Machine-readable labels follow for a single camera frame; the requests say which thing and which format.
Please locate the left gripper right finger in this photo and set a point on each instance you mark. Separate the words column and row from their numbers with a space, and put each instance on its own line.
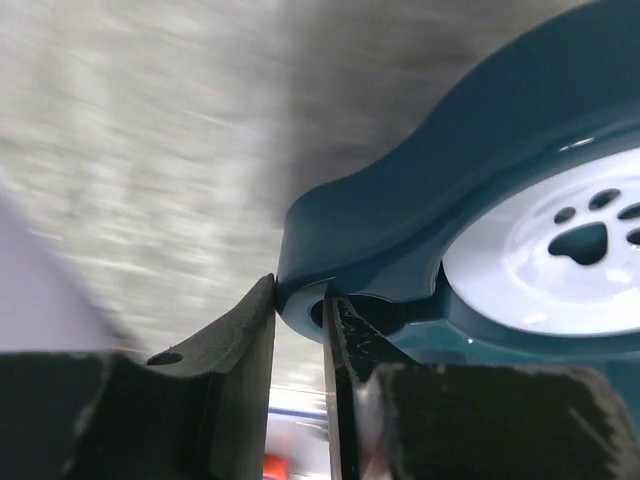
column 391, row 417

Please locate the teal pet feeder stand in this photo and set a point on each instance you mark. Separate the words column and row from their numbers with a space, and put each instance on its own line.
column 505, row 229

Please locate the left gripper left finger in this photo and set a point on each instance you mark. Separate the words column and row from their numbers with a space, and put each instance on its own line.
column 195, row 411

